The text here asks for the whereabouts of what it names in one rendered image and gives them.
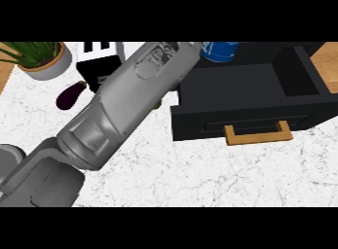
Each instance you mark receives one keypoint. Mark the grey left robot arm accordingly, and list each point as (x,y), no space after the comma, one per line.
(114,100)

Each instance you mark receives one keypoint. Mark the black drawer front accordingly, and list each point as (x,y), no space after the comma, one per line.
(258,112)

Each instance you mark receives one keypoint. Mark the black open drawer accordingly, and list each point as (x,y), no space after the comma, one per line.
(234,84)

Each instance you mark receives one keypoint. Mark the blue can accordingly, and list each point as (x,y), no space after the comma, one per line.
(221,52)

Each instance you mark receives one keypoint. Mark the black cabinet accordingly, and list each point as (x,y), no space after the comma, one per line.
(262,52)

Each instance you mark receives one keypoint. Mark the small green vegetable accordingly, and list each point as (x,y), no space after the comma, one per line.
(157,104)

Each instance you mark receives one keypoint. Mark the purple eggplant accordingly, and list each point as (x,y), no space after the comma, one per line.
(70,95)

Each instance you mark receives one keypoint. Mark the green plant in grey pot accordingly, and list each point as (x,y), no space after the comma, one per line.
(45,63)

